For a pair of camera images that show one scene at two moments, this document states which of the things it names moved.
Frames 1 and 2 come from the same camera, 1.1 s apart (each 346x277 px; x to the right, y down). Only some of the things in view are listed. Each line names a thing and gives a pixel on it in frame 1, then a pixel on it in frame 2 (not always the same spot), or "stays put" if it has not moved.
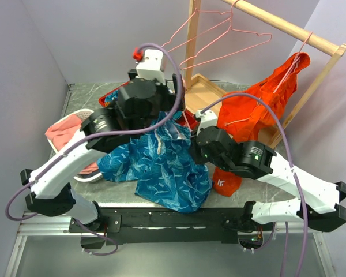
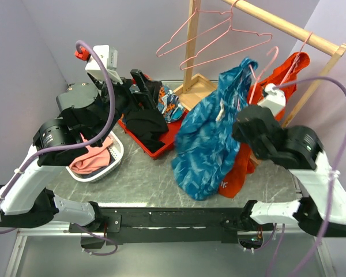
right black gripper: [195, 153] → [237, 134]
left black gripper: [170, 99] → [150, 88]
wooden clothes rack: [201, 94] stays put
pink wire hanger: [196, 10] stays put
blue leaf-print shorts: [161, 161] → [206, 144]
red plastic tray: [190, 119] → [168, 135]
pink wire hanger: [187, 122] → [263, 71]
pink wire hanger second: [269, 35] stays put
